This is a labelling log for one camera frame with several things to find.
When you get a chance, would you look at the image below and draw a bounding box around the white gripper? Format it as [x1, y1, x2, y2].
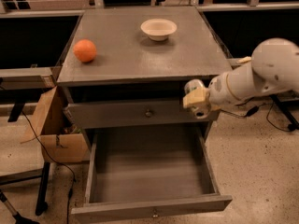
[183, 71, 249, 111]

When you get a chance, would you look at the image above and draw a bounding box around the crushed green 7up can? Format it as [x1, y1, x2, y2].
[183, 79, 210, 119]

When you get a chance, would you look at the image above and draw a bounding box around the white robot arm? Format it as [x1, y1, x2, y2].
[183, 38, 299, 116]

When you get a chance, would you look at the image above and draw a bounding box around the grey wooden drawer cabinet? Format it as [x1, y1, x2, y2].
[56, 6, 235, 151]

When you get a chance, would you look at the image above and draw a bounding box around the grey upper drawer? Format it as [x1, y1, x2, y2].
[67, 99, 219, 129]

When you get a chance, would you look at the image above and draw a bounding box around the open grey middle drawer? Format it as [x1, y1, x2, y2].
[72, 123, 232, 224]

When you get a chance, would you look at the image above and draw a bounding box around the small cream foam piece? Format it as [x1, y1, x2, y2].
[237, 56, 251, 63]

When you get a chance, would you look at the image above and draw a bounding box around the white paper bowl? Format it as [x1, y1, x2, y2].
[140, 19, 177, 41]

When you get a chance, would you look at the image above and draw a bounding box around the black table leg right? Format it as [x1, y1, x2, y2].
[270, 94, 299, 132]

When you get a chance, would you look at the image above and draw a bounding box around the black table leg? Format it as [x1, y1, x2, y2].
[36, 162, 50, 216]
[270, 94, 299, 132]

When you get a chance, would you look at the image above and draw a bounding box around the orange fruit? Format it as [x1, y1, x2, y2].
[73, 39, 97, 63]

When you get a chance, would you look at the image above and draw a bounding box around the brown cardboard box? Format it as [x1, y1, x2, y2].
[21, 87, 88, 163]

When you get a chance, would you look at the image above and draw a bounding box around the black table leg left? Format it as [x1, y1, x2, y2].
[36, 162, 50, 216]

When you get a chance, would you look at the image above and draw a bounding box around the black tripod leg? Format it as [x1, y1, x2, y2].
[0, 190, 39, 224]

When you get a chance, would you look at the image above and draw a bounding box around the black power adapter cable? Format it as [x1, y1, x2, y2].
[220, 96, 299, 133]

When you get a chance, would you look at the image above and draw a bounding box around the black floor cable left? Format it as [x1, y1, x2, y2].
[20, 109, 77, 224]

